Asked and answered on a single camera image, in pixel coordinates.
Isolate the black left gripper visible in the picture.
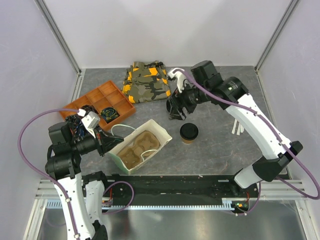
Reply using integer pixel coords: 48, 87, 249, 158
69, 123, 123, 156

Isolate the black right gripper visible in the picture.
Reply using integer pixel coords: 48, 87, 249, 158
167, 79, 209, 122

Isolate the brown pulp cup carrier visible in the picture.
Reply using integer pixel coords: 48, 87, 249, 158
117, 131, 160, 170

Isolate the green patterned paper bag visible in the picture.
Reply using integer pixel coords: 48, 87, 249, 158
107, 119, 173, 176

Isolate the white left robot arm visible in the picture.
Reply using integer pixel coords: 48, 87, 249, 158
45, 121, 124, 240

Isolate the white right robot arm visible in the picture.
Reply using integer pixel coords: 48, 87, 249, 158
166, 60, 303, 197

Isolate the black lid stack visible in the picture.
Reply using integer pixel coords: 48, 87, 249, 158
166, 97, 175, 115

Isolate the camouflage folded cloth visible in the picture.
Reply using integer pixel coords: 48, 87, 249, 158
121, 60, 171, 104

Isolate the orange wooden tray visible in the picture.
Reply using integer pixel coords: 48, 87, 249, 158
64, 80, 136, 131

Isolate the white wrapped straw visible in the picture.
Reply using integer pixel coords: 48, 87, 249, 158
236, 123, 244, 136
231, 119, 239, 135

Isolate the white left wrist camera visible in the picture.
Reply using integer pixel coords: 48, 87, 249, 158
77, 108, 101, 138

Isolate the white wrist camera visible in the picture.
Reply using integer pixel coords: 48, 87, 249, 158
167, 67, 187, 93
77, 108, 101, 138

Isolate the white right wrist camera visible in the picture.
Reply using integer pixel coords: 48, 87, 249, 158
167, 67, 187, 93

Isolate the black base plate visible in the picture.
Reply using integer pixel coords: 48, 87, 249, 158
82, 173, 260, 200

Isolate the grey slotted cable duct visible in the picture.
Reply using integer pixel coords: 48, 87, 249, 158
46, 198, 252, 211

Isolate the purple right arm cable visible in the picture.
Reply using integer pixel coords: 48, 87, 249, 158
174, 68, 320, 218

